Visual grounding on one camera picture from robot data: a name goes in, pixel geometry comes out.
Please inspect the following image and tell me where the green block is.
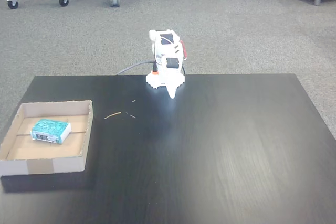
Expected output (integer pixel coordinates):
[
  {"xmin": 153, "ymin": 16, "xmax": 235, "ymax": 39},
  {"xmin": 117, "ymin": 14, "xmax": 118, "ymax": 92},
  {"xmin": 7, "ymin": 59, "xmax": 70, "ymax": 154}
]
[{"xmin": 30, "ymin": 119, "xmax": 72, "ymax": 145}]

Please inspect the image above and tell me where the shallow cardboard box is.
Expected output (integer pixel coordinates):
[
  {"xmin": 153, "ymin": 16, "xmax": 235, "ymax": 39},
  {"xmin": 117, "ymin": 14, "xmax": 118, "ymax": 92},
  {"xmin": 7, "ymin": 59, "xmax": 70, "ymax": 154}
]
[{"xmin": 0, "ymin": 100, "xmax": 95, "ymax": 177}]

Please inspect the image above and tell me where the red wire on arm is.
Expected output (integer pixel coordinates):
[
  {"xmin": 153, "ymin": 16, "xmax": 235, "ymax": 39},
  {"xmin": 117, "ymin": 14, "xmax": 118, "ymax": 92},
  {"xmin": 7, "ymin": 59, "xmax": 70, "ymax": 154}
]
[{"xmin": 179, "ymin": 39, "xmax": 188, "ymax": 60}]

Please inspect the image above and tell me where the grey power cable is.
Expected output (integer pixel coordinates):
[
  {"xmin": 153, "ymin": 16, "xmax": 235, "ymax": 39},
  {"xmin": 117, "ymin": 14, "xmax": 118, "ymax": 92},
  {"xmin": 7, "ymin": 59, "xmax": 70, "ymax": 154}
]
[{"xmin": 115, "ymin": 61, "xmax": 156, "ymax": 76}]

